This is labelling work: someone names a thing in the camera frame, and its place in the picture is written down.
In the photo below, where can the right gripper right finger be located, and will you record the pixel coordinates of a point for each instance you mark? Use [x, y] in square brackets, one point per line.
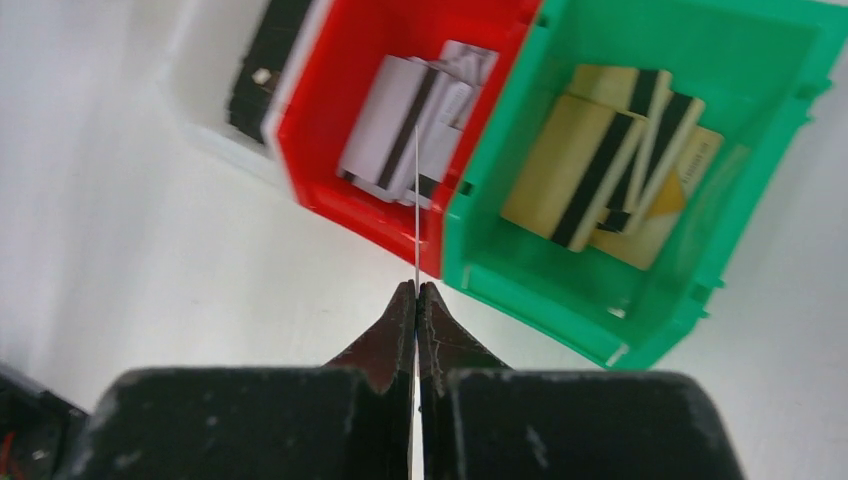
[482, 419]

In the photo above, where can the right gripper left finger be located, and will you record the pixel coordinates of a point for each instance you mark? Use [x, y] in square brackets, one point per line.
[347, 419]

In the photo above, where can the gold card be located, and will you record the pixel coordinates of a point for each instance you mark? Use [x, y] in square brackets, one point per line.
[572, 171]

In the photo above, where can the gold cards in green bin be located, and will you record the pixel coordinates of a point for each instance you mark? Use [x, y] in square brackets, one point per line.
[666, 170]

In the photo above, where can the white cards in red bin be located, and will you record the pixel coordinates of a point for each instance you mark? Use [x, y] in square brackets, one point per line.
[439, 95]

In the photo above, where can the black cards in white bin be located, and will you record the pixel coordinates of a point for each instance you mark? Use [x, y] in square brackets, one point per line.
[263, 63]

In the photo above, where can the green plastic bin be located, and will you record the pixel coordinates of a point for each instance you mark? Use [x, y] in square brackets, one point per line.
[757, 65]

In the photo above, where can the red plastic bin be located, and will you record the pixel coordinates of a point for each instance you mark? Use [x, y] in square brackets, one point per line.
[327, 100]

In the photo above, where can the white plastic bin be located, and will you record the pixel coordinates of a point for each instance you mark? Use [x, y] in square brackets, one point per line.
[200, 72]

